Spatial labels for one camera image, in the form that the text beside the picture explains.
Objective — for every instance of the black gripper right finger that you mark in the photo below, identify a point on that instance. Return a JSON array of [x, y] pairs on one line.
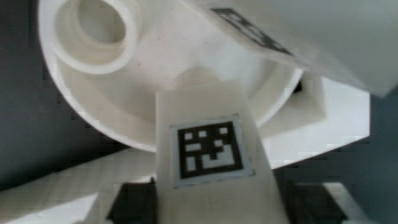
[[320, 203]]

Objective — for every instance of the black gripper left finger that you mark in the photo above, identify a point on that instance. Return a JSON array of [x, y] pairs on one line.
[[133, 208]]

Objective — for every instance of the white stool leg block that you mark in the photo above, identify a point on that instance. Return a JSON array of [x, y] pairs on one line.
[[332, 36], [215, 182]]

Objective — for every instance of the white front fence rail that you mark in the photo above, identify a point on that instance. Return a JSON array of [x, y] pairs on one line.
[[51, 201]]

